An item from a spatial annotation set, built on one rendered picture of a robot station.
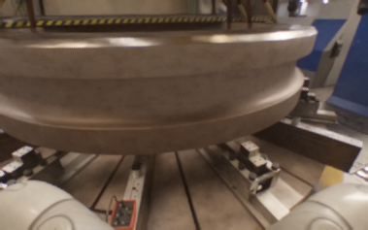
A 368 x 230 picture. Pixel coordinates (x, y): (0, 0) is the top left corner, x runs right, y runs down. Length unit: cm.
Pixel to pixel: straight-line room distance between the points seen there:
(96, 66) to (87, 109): 46
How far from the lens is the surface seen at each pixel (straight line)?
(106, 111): 165
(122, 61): 132
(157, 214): 192
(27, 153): 221
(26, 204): 54
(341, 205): 54
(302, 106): 359
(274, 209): 190
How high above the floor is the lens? 190
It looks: 28 degrees down
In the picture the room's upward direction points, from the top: 1 degrees counter-clockwise
